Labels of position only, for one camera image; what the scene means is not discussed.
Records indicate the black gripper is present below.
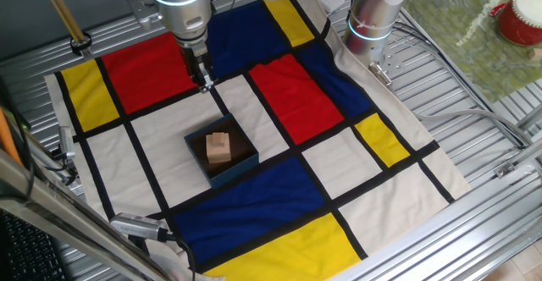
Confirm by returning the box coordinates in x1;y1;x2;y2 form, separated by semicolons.
173;34;219;95

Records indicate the large wooden cube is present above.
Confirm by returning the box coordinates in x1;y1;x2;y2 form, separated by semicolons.
205;131;233;165

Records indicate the blue square gift box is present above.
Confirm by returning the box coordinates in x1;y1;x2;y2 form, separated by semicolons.
183;113;260;190

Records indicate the Mondrian colour block cloth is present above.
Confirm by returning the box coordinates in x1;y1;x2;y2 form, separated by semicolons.
44;0;472;281

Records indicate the black pole clamp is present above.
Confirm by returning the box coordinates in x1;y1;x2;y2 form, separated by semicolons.
69;30;93;57

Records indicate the brass tripod pole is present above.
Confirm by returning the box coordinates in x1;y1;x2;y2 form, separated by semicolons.
36;0;88;45

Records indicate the metal base clamp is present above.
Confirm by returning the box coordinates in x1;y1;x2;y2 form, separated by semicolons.
367;60;394;88

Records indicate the orange rod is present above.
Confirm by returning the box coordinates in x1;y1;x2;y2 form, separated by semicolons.
0;106;25;168

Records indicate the black keyboard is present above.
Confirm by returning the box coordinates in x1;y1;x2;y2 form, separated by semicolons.
0;211;69;281

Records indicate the green marbled mat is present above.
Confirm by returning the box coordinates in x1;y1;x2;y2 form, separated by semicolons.
401;0;542;103

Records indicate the red drum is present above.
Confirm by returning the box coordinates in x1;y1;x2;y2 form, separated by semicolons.
489;0;542;47

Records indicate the small silver camera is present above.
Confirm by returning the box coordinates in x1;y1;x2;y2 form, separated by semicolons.
58;125;77;160

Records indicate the silver camera with black cable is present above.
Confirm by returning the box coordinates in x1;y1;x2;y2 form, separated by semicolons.
108;212;170;243

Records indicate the black camera cable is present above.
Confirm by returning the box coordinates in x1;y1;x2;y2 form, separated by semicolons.
167;232;198;281

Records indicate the shiny metal frame bar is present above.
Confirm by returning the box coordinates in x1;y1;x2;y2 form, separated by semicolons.
0;147;173;281

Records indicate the small metal bracket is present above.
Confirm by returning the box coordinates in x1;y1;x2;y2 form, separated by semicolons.
494;161;517;179

